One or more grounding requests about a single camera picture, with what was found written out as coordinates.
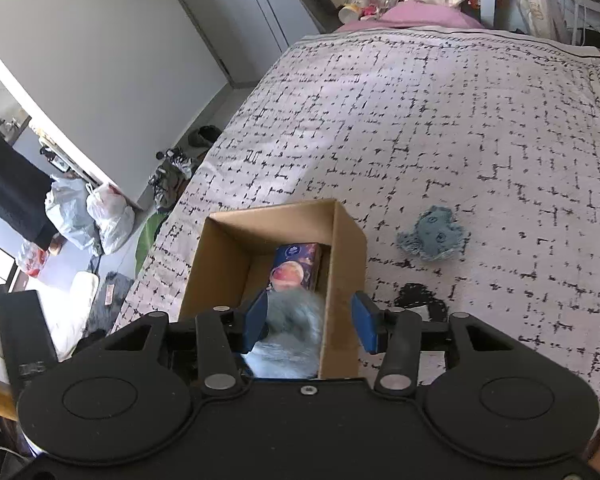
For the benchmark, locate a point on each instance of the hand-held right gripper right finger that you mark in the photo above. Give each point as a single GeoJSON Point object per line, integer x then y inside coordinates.
{"type": "Point", "coordinates": [365, 327]}

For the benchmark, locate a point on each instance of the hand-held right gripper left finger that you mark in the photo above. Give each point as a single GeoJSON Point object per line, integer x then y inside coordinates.
{"type": "Point", "coordinates": [257, 322]}

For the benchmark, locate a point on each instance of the blue and pink plush toy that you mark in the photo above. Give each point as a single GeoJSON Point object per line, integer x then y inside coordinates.
{"type": "Point", "coordinates": [292, 330]}

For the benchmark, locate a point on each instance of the brown cardboard box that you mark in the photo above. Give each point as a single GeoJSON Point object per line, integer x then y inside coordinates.
{"type": "Point", "coordinates": [342, 285]}

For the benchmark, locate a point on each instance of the blue tissue packet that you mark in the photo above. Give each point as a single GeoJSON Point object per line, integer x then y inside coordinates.
{"type": "Point", "coordinates": [295, 265]}

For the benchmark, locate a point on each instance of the small black cloth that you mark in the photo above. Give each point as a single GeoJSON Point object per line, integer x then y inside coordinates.
{"type": "Point", "coordinates": [420, 300]}

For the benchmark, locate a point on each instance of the small blue-grey fluffy cloth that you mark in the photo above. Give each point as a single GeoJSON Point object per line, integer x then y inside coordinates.
{"type": "Point", "coordinates": [432, 235]}

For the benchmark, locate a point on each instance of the green cloth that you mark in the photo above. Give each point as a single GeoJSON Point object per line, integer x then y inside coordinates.
{"type": "Point", "coordinates": [147, 240]}

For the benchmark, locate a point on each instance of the pile of dark shoes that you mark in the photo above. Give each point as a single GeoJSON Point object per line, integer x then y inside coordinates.
{"type": "Point", "coordinates": [170, 175]}

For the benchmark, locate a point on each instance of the white plastic bag red print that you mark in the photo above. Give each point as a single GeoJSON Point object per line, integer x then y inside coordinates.
{"type": "Point", "coordinates": [111, 217]}

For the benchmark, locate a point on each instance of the white stool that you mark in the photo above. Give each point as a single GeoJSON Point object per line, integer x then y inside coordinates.
{"type": "Point", "coordinates": [77, 300]}

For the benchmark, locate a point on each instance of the dark shoes pair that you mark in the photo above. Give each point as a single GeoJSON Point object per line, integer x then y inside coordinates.
{"type": "Point", "coordinates": [205, 136]}

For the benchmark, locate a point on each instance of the white printed blanket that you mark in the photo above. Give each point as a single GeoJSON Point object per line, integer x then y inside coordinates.
{"type": "Point", "coordinates": [430, 135]}

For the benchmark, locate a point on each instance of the grey-white plastic bag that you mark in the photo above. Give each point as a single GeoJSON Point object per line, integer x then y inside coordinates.
{"type": "Point", "coordinates": [70, 210]}

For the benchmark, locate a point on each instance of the red and white bag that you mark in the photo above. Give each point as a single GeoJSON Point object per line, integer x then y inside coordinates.
{"type": "Point", "coordinates": [32, 259]}

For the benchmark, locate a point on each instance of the black panel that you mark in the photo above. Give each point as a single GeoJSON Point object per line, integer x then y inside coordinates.
{"type": "Point", "coordinates": [22, 330]}

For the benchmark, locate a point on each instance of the dark cloth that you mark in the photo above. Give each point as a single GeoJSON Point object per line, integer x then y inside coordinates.
{"type": "Point", "coordinates": [7, 185]}

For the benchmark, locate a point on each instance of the pink bed sheet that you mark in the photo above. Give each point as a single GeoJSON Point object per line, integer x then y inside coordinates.
{"type": "Point", "coordinates": [410, 15]}

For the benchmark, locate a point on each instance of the paper cup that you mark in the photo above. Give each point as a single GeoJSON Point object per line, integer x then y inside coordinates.
{"type": "Point", "coordinates": [350, 11]}

